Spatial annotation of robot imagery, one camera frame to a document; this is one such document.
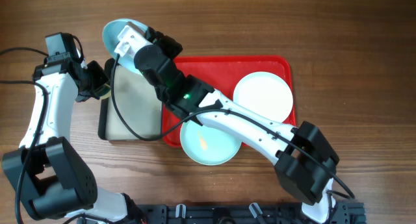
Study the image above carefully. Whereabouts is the light blue plate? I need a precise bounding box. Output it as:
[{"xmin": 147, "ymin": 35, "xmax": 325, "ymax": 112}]
[{"xmin": 102, "ymin": 19, "xmax": 151, "ymax": 75}]

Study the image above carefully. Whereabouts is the light green plate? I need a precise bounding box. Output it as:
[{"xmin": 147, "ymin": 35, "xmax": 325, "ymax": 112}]
[{"xmin": 180, "ymin": 121, "xmax": 242, "ymax": 166}]

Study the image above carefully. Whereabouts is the white plate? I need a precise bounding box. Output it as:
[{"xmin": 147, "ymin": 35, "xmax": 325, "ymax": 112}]
[{"xmin": 233, "ymin": 71, "xmax": 294, "ymax": 123}]

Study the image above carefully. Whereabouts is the green yellow sponge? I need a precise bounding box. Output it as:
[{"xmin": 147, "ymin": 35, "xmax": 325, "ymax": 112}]
[{"xmin": 96, "ymin": 84, "xmax": 111, "ymax": 99}]

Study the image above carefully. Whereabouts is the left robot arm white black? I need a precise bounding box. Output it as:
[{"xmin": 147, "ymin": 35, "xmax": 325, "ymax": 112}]
[{"xmin": 1, "ymin": 32, "xmax": 148, "ymax": 223}]

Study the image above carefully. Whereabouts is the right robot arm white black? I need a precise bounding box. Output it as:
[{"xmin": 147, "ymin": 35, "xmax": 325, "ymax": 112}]
[{"xmin": 131, "ymin": 28, "xmax": 339, "ymax": 223}]

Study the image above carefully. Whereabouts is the black tray with soapy water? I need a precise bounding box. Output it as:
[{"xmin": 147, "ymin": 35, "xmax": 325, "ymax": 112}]
[{"xmin": 97, "ymin": 65, "xmax": 162, "ymax": 141}]

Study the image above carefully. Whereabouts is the red plastic tray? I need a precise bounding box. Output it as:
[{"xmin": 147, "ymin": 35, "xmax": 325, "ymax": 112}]
[{"xmin": 161, "ymin": 55, "xmax": 293, "ymax": 149}]

